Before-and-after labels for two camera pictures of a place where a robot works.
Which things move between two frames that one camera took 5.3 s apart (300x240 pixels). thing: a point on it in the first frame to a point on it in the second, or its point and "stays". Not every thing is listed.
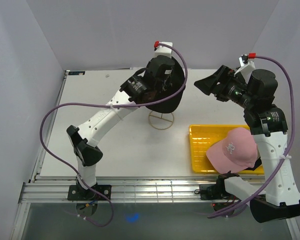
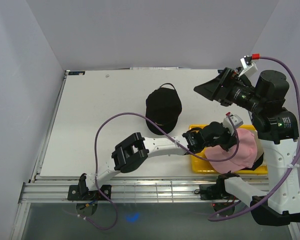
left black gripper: [167, 82] to [230, 139]
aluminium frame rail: [122, 190] stays
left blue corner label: [78, 73] stays
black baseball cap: [171, 82] to [164, 105]
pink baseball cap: [237, 151] stays
